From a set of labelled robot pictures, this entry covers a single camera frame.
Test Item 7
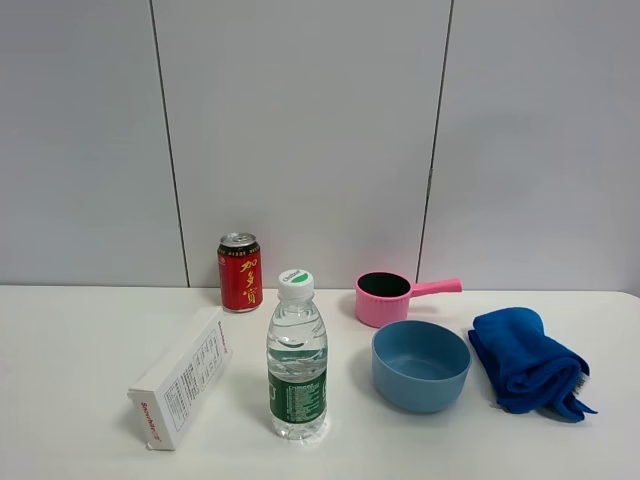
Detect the clear water bottle green label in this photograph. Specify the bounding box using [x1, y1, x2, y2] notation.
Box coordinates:
[266, 269, 329, 441]

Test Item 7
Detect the white cardboard box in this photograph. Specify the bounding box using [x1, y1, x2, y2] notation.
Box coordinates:
[128, 307, 232, 451]

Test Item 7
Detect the blue plastic bowl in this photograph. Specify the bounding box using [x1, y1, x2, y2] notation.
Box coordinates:
[371, 320, 471, 414]

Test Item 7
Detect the pink toy saucepan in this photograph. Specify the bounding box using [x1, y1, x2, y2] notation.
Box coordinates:
[355, 272, 463, 328]

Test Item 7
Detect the blue cloth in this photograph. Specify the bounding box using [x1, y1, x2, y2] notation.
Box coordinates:
[468, 307, 595, 423]

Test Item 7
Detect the red drink can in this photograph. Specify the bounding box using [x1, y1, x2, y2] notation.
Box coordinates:
[217, 232, 263, 312]

